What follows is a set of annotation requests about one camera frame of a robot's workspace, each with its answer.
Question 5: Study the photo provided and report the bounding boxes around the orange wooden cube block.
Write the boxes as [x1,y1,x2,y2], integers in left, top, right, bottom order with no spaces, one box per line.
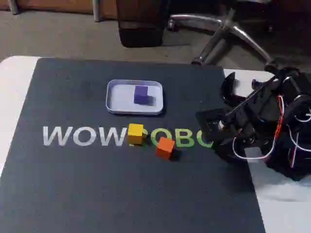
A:
[155,137,176,161]

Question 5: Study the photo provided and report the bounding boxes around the yellow wooden cube block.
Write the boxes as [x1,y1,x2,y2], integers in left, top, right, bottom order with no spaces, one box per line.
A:
[127,123,144,146]

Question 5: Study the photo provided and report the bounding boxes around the purple wooden cube block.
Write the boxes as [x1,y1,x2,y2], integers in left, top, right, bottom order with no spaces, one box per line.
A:
[133,85,152,105]

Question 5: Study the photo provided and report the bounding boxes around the white rounded metal tray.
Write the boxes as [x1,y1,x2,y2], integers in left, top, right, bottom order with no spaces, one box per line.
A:
[105,79,166,115]

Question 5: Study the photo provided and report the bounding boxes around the black table clamp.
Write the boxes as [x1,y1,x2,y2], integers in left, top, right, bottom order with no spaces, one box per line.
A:
[219,71,259,105]

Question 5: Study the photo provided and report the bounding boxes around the chrome office chair base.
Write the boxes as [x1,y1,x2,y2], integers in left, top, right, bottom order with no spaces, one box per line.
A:
[167,8,277,66]

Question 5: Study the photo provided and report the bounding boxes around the dark WOWROBO desk mat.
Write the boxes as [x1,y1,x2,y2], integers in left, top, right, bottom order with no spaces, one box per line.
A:
[0,57,267,233]

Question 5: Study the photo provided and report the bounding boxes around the dark brown furniture block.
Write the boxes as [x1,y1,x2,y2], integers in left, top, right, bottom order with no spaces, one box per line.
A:
[116,0,171,48]

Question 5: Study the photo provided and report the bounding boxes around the grey metal furniture leg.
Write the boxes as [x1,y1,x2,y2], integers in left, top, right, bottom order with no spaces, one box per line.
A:
[93,0,102,22]
[9,0,19,15]

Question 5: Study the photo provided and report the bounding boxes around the black camera cable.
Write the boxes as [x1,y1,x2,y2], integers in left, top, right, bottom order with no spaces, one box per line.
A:
[225,79,279,116]

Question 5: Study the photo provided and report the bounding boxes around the red white servo wire bundle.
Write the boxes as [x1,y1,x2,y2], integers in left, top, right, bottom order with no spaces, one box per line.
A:
[273,95,285,143]

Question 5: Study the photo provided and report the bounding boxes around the white looped gripper wire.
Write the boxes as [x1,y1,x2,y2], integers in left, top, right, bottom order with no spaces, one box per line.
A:
[232,135,276,161]

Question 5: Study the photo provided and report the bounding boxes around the black square camera box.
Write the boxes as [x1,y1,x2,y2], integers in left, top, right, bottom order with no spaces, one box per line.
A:
[195,108,230,141]

